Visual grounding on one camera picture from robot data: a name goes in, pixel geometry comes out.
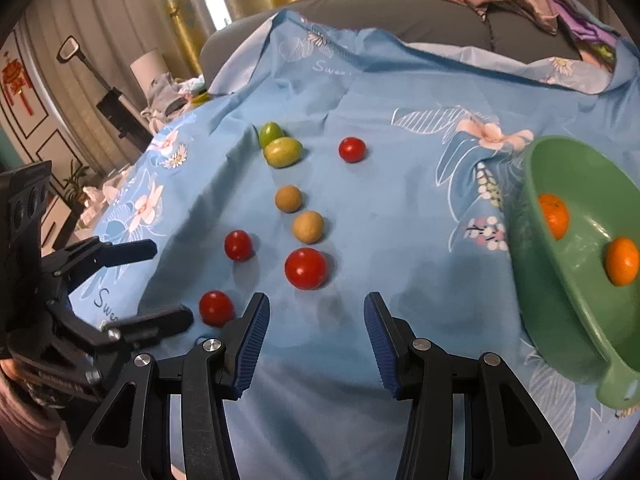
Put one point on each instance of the light brown longan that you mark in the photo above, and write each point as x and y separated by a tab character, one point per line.
308	227

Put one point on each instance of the person's left forearm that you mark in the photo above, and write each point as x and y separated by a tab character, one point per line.
25	425

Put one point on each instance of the orange mandarin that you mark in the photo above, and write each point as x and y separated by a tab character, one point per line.
553	215
622	261

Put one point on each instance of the large red tomato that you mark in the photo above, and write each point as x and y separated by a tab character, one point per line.
305	268

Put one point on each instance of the large green jujube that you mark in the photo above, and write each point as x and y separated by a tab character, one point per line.
283	152

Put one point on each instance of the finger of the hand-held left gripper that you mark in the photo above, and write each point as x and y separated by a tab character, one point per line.
125	252
160	322

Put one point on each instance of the white cylindrical container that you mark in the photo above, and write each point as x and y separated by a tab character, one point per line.
147	67

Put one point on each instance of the red knot wall decoration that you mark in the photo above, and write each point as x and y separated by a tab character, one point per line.
12	77

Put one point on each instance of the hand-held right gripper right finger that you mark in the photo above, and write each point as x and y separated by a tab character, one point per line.
381	345

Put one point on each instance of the blue floral bed sheet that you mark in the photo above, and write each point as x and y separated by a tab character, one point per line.
400	260

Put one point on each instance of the small green jujube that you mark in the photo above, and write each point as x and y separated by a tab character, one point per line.
270	131

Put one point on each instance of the pile of crumpled clothes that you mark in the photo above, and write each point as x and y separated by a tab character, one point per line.
165	92

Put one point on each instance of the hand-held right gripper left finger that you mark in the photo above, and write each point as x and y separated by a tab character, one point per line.
252	340

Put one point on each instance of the small red cherry tomato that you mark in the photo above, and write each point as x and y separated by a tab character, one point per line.
351	149
238	245
216	308

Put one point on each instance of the dark brown longan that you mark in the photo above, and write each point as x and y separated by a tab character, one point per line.
288	198

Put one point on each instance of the green plastic bowl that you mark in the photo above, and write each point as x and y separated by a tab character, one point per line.
550	285

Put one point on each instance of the potted green plant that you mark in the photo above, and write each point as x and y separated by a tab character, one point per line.
76	182

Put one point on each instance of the green cloth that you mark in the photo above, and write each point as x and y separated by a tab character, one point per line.
602	51

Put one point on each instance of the grey sofa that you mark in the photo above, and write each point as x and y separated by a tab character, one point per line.
400	15

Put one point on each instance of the purple clothing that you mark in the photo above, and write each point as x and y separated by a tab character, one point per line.
580	20

